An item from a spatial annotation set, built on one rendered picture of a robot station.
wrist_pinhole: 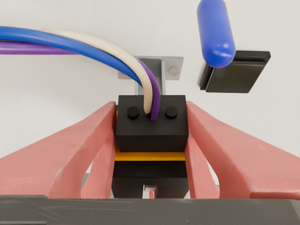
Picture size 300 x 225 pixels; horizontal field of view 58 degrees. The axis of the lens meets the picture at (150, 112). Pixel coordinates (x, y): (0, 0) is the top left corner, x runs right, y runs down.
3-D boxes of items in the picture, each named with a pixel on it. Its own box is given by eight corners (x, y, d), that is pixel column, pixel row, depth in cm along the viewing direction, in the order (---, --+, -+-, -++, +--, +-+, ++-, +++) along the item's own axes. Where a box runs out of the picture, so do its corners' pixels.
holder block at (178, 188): (118, 146, 19) (115, 204, 17) (113, 103, 14) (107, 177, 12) (177, 147, 19) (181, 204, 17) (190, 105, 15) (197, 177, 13)
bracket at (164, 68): (118, 76, 20) (114, 136, 18) (116, 54, 18) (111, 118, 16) (178, 78, 21) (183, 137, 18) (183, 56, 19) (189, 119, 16)
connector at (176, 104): (126, 139, 16) (124, 171, 15) (118, 91, 12) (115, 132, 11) (176, 139, 16) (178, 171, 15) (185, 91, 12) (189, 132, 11)
